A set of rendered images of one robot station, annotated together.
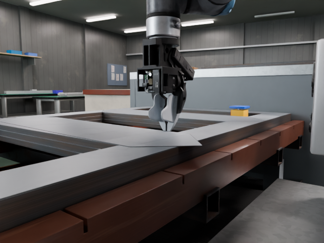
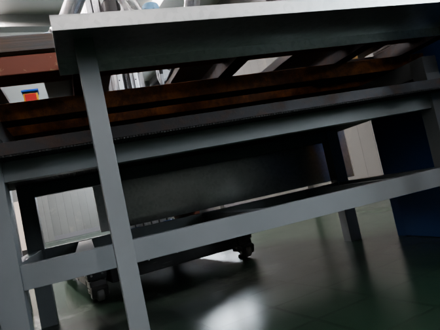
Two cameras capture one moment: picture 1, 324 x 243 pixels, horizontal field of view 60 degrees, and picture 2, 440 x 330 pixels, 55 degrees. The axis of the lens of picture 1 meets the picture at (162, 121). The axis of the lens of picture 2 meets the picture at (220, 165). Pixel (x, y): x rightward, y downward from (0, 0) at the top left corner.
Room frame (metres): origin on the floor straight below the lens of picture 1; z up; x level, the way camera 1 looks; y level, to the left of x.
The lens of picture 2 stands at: (2.04, 1.13, 0.37)
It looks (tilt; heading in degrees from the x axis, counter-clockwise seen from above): 4 degrees up; 214
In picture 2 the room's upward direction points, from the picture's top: 12 degrees counter-clockwise
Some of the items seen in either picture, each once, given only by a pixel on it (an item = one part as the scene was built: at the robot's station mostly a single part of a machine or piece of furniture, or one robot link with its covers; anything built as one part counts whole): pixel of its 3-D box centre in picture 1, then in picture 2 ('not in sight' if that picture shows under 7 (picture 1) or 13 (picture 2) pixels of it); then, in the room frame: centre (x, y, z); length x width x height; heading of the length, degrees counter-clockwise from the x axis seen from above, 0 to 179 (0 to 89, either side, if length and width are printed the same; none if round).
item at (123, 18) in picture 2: not in sight; (300, 28); (0.99, 0.75, 0.73); 1.20 x 0.26 x 0.03; 143
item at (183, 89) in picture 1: (175, 94); not in sight; (0.64, -0.03, 0.94); 0.05 x 0.02 x 0.09; 53
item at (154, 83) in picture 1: (161, 67); not in sight; (0.64, 0.00, 1.00); 0.09 x 0.08 x 0.12; 143
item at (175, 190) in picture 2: not in sight; (231, 165); (0.31, 0.02, 0.47); 1.30 x 0.04 x 0.35; 143
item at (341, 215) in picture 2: not in sight; (337, 172); (-0.03, 0.40, 0.34); 0.06 x 0.06 x 0.68; 53
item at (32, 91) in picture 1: (35, 104); not in sight; (8.39, 3.78, 0.46); 2.55 x 1.01 x 0.92; 151
